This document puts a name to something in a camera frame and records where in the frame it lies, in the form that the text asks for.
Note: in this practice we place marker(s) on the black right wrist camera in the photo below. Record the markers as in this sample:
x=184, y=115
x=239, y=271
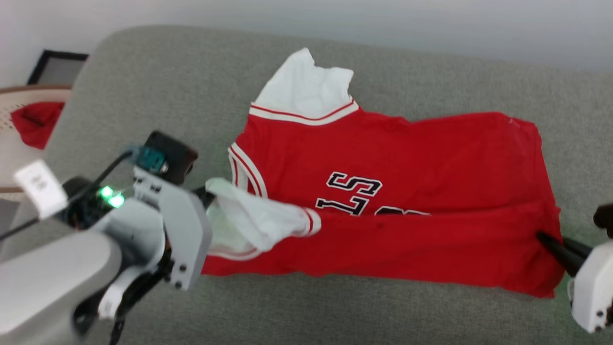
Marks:
x=604, y=220

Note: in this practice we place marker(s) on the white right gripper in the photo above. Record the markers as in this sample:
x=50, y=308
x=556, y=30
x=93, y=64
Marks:
x=594, y=292

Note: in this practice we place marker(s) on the black baseboard strip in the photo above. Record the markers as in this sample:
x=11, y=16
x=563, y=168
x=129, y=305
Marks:
x=67, y=54

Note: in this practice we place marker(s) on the red crumpled garment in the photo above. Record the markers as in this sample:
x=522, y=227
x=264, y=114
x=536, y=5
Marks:
x=36, y=124

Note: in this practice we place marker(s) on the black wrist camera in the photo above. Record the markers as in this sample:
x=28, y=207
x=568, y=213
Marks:
x=604, y=220
x=167, y=153

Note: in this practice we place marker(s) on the cream plastic laundry basket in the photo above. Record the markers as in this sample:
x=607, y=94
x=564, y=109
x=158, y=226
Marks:
x=7, y=158

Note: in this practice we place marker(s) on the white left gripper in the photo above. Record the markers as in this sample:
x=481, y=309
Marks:
x=184, y=230

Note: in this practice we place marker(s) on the red and white jersey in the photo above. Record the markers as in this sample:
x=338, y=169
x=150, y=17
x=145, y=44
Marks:
x=455, y=158

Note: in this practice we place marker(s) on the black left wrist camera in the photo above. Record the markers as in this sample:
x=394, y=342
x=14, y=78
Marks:
x=167, y=153

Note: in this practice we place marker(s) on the white label tag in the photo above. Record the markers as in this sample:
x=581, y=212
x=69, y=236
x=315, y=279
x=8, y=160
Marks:
x=40, y=189

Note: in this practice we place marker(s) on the grey fabric sofa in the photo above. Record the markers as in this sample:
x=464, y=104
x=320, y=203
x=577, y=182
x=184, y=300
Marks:
x=431, y=76

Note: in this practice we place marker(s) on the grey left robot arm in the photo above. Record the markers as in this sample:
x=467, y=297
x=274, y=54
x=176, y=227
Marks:
x=43, y=282

